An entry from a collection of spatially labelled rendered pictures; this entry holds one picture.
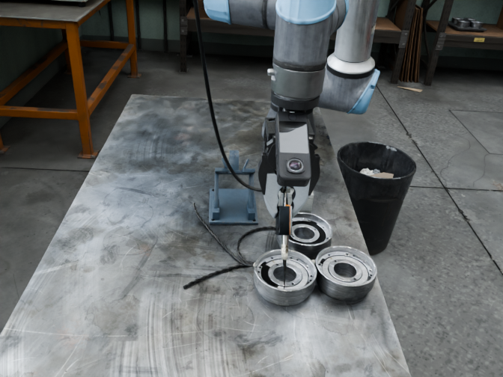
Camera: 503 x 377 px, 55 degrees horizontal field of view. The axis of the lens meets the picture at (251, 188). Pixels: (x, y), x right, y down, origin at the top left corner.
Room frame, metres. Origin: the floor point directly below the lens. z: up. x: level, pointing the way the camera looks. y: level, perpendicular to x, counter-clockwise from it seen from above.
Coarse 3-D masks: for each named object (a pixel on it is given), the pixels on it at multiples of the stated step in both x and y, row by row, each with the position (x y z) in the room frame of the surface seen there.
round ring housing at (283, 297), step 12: (276, 252) 0.67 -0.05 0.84; (288, 252) 0.67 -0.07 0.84; (276, 264) 0.64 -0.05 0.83; (288, 264) 0.64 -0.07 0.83; (300, 264) 0.65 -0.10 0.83; (312, 264) 0.64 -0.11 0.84; (276, 276) 0.63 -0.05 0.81; (288, 276) 0.64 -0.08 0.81; (300, 276) 0.62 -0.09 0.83; (312, 276) 0.62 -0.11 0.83; (264, 288) 0.58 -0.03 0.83; (276, 288) 0.57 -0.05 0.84; (300, 288) 0.57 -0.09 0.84; (312, 288) 0.59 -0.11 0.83; (276, 300) 0.57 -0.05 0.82; (288, 300) 0.57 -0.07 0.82; (300, 300) 0.57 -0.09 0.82
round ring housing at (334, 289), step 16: (320, 256) 0.67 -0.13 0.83; (352, 256) 0.68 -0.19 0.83; (368, 256) 0.67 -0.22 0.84; (320, 272) 0.62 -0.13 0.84; (336, 272) 0.66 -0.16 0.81; (352, 272) 0.65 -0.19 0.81; (368, 272) 0.64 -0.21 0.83; (320, 288) 0.62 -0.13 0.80; (336, 288) 0.59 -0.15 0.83; (352, 288) 0.59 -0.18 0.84; (368, 288) 0.60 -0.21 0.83
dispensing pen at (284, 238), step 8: (288, 192) 0.67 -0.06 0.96; (280, 208) 0.64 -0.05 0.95; (288, 208) 0.64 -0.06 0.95; (280, 216) 0.63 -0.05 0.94; (288, 216) 0.63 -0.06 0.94; (280, 224) 0.62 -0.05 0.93; (288, 224) 0.62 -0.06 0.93; (280, 232) 0.62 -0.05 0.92; (288, 232) 0.62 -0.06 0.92; (288, 240) 0.62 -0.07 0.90
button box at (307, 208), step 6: (288, 186) 0.88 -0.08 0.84; (312, 192) 0.86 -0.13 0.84; (282, 198) 0.85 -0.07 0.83; (288, 198) 0.85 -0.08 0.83; (312, 198) 0.85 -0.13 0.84; (282, 204) 0.85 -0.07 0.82; (288, 204) 0.85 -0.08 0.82; (306, 204) 0.85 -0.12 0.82; (300, 210) 0.85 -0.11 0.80; (306, 210) 0.85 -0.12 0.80
